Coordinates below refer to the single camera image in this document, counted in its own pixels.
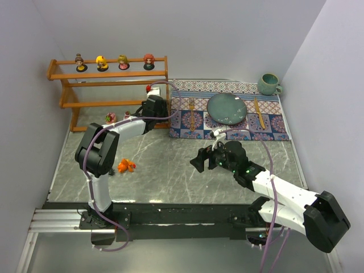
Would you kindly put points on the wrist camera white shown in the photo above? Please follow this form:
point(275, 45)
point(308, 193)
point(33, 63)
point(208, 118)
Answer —
point(217, 135)
point(153, 91)

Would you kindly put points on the brown bun hair doll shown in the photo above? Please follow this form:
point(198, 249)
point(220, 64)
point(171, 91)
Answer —
point(80, 66)

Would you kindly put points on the golden fork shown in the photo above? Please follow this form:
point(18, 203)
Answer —
point(192, 107)

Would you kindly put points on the orange wooden two-tier shelf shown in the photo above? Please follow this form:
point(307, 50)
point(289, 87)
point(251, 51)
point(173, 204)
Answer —
point(69, 81)

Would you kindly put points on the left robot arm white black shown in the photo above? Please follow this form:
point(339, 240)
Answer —
point(98, 147)

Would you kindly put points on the teal ceramic mug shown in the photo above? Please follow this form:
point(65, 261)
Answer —
point(268, 85)

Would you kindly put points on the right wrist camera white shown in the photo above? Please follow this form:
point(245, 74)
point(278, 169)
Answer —
point(217, 135)

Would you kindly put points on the teal ceramic plate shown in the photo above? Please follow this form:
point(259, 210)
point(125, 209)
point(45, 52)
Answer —
point(226, 109)

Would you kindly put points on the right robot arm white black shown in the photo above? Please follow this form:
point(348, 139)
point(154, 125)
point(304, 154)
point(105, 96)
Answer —
point(318, 216)

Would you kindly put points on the black mounting base rail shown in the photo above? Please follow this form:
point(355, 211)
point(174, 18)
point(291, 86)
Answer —
point(136, 221)

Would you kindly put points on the aluminium frame rail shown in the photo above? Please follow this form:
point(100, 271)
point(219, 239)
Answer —
point(47, 221)

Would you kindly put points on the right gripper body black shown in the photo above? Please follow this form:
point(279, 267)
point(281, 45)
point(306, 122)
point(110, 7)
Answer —
point(210, 157)

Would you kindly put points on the yellow hair doll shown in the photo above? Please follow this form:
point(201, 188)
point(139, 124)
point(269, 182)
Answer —
point(101, 62)

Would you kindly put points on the golden knife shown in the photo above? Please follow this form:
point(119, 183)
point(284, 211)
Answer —
point(257, 109)

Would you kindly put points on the orange fox toy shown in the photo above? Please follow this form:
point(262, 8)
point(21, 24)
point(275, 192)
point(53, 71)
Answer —
point(126, 165)

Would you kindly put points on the red hair doll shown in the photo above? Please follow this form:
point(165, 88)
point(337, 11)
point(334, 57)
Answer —
point(148, 62)

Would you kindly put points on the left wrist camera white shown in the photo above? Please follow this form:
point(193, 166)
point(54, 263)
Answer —
point(153, 91)

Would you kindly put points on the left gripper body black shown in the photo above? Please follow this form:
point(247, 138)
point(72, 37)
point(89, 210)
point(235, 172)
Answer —
point(158, 105)

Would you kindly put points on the patterned blue pink placemat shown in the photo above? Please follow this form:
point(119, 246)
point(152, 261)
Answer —
point(202, 90)

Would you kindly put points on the blonde hair pink doll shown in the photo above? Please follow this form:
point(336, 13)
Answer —
point(123, 63)

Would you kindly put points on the strawberry cake slice toy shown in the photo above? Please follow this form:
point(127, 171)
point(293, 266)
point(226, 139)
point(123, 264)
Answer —
point(127, 115)

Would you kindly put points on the pink bear strawberry toy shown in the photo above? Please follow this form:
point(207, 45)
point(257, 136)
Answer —
point(110, 118)

